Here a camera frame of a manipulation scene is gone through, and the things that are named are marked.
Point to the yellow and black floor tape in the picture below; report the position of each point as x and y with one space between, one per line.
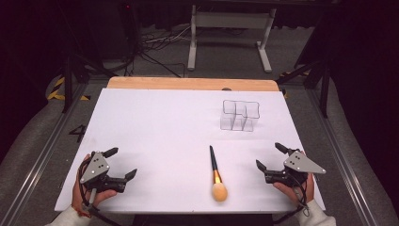
58 84

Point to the white table mat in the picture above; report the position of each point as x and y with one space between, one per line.
163 135

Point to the clear acrylic organizer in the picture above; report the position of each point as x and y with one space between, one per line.
240 115

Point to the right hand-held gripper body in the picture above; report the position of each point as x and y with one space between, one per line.
300 164

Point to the wooden table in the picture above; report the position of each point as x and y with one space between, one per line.
188 83

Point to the person's left hand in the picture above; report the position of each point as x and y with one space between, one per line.
77 193

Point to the white metal table frame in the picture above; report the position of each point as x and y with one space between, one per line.
232 19

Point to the aluminium floor rail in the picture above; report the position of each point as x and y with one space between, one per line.
40 157
342 157

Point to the person's right hand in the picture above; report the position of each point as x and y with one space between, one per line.
290 192

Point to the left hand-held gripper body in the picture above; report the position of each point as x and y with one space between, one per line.
94 167

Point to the black device with red light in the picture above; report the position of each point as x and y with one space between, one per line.
128 28

